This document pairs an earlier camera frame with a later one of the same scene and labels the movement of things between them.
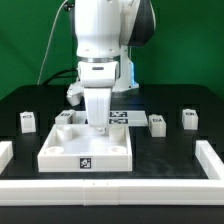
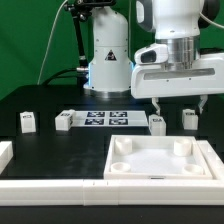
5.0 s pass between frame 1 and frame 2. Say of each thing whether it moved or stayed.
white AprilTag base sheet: stayed
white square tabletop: moved
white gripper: moved
